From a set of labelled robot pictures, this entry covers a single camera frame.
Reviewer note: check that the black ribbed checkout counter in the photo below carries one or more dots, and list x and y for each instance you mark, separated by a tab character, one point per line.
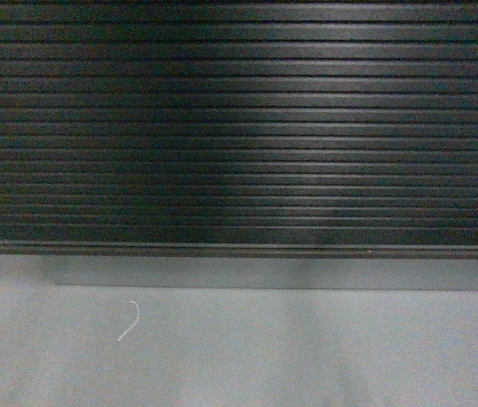
249	128

